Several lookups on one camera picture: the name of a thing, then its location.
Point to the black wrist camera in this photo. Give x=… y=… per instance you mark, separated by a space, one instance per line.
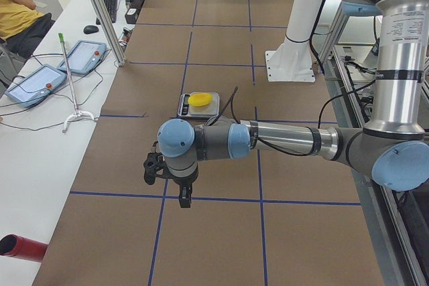
x=154 y=166

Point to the black computer mouse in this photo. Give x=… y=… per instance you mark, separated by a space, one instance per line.
x=90 y=29

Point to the black keyboard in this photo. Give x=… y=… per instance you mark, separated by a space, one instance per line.
x=111 y=6

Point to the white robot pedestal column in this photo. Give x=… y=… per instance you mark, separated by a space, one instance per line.
x=292 y=61

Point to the silver digital kitchen scale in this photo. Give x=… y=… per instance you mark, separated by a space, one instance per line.
x=190 y=112

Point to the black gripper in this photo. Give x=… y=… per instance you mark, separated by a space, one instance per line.
x=184 y=184

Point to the white stand with green tip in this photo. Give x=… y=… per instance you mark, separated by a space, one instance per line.
x=77 y=114

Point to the red tube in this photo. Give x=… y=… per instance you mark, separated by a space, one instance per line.
x=19 y=247

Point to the near teach pendant tablet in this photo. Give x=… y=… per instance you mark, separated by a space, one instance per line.
x=35 y=87

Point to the aluminium frame post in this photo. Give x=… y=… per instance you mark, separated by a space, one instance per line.
x=108 y=29

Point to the yellow mango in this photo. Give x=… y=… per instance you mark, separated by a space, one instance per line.
x=200 y=99

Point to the person in yellow shirt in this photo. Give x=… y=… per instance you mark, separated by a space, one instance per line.
x=23 y=27

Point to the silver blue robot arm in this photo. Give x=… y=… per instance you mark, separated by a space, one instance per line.
x=390 y=148

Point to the teach pendant tablet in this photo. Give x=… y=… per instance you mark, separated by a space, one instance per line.
x=35 y=87
x=84 y=56

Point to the far teach pendant tablet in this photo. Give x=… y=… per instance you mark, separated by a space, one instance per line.
x=84 y=56

